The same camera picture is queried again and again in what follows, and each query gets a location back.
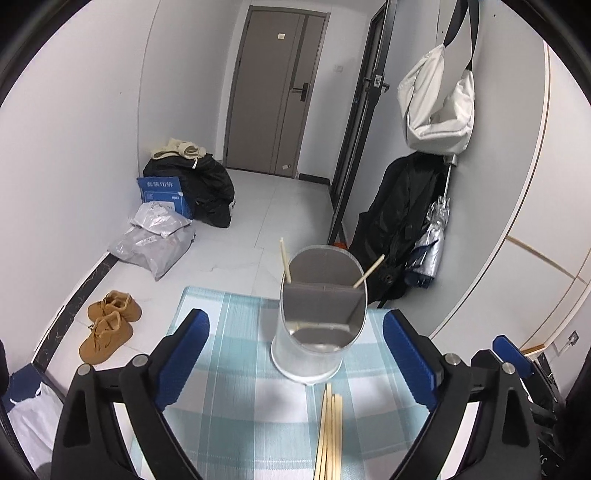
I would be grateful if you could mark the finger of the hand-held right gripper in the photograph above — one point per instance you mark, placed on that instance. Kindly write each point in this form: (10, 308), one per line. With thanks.
(505, 347)

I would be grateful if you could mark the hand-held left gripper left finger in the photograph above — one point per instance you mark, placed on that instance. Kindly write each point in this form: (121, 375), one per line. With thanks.
(182, 364)

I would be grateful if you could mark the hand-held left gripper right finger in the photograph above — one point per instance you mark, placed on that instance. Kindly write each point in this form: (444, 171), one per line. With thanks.
(411, 360)

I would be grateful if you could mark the metal utensil holder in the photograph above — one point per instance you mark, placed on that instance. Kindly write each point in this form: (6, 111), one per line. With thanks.
(304, 362)

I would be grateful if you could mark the white shoulder bag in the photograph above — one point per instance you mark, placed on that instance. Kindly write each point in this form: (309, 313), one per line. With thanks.
(438, 120)

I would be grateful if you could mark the teal checkered tablecloth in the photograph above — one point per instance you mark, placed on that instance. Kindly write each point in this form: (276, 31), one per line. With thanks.
(240, 369)

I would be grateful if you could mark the brown shoe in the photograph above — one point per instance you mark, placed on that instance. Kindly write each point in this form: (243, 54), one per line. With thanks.
(117, 307)
(104, 339)

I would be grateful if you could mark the large grey parcel bag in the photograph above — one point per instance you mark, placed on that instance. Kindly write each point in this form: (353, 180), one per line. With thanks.
(147, 254)

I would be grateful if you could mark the silver folding umbrella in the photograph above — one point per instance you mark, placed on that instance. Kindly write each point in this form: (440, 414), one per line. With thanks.
(431, 240)

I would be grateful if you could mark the white cabinet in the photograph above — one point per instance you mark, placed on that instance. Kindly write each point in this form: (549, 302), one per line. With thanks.
(545, 230)

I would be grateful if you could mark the black hanging coat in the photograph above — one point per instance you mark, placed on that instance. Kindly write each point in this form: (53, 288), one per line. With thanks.
(397, 221)

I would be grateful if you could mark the small grey parcel bag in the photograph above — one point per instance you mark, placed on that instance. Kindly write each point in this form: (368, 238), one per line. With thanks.
(159, 220)

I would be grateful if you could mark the white plastic bag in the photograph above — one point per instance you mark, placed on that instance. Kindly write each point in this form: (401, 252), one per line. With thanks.
(37, 424)

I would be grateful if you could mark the dark blue container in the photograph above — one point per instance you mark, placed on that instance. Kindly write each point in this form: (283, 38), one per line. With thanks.
(21, 383)

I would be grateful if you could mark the blue cardboard box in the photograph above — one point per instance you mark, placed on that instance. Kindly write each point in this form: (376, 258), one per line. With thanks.
(164, 194)

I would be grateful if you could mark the black clothing pile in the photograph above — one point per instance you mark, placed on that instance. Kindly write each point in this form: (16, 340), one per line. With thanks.
(207, 184)

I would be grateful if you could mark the beige garment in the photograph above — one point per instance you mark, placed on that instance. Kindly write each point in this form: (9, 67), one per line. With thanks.
(178, 148)

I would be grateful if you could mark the black framed glass door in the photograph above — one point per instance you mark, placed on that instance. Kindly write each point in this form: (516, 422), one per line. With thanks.
(364, 138)

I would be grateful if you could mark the grey door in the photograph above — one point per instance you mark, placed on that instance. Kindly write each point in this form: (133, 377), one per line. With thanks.
(268, 92)

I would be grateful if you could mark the wall socket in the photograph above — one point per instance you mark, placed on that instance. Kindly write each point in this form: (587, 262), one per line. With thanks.
(572, 339)

